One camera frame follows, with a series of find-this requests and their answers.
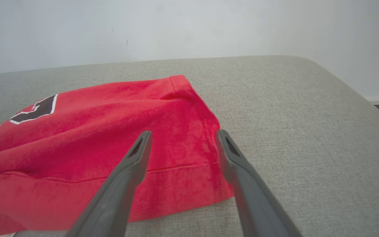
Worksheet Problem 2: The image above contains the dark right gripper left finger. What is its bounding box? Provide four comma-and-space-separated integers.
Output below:
65, 131, 153, 237

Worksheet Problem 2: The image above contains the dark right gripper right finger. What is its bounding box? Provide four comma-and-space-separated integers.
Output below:
216, 129, 303, 237

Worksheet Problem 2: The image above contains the grey fabric sofa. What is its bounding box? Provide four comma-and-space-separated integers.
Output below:
0, 55, 379, 237

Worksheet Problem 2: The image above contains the red jersey with white trim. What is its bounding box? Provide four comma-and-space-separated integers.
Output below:
0, 75, 234, 237

